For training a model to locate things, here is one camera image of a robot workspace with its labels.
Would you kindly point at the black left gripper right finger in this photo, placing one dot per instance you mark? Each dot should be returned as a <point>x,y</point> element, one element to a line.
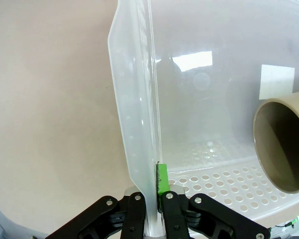
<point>189,219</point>

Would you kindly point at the white perforated plastic basket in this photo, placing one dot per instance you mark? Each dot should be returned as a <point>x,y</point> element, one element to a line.
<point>201,112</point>

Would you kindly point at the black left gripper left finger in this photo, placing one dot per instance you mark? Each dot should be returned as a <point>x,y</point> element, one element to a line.
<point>124,219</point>

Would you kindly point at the white paper label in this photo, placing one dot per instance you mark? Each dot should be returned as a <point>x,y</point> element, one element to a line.
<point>276,82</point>

